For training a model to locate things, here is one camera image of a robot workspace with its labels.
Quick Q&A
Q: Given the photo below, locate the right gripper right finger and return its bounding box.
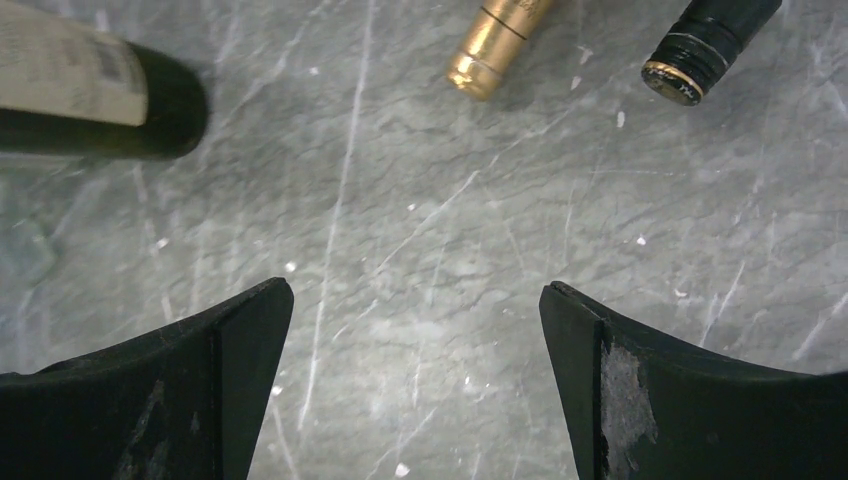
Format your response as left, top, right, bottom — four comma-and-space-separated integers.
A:
539, 281, 847, 479

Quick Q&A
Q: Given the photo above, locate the slim amber gold-capped bottle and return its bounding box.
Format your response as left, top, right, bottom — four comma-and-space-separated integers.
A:
445, 0, 553, 101

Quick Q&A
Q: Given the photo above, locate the dark green wine bottle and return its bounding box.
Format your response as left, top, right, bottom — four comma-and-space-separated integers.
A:
1, 1, 210, 160

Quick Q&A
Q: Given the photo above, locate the dark bottle black cap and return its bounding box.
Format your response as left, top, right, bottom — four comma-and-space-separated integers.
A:
641, 0, 782, 106

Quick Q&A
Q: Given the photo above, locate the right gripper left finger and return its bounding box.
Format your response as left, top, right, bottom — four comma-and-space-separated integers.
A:
1, 278, 294, 479

